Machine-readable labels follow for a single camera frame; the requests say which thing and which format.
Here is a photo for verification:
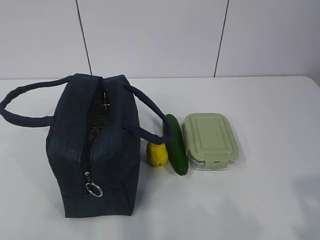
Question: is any green cucumber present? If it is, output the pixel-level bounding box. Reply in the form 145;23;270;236
165;114;189;176

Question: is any yellow lemon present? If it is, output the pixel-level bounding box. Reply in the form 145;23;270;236
146;142;169;168

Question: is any green lidded glass container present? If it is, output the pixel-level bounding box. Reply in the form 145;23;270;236
182;113;239;171

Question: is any dark blue fabric lunch bag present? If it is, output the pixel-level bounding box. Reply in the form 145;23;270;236
0;73;173;218

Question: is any silver zipper pull ring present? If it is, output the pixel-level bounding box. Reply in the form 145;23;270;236
84;171;104;198

